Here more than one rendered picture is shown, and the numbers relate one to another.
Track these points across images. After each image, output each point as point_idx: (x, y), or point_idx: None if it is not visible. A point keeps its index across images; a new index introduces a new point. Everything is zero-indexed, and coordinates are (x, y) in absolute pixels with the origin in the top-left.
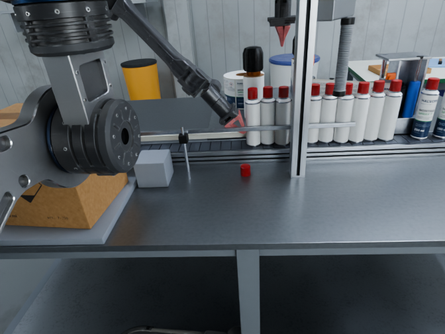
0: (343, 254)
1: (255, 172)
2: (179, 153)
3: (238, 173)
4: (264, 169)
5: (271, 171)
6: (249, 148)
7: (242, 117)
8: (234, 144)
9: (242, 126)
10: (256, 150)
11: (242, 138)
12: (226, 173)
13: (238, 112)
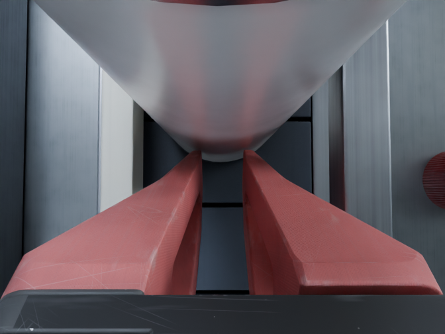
0: None
1: (435, 119)
2: None
3: (439, 221)
4: (398, 67)
5: (423, 30)
6: (307, 137)
7: (149, 199)
8: (207, 261)
9: (358, 201)
10: (325, 87)
11: (2, 199)
12: (444, 294)
13: (431, 314)
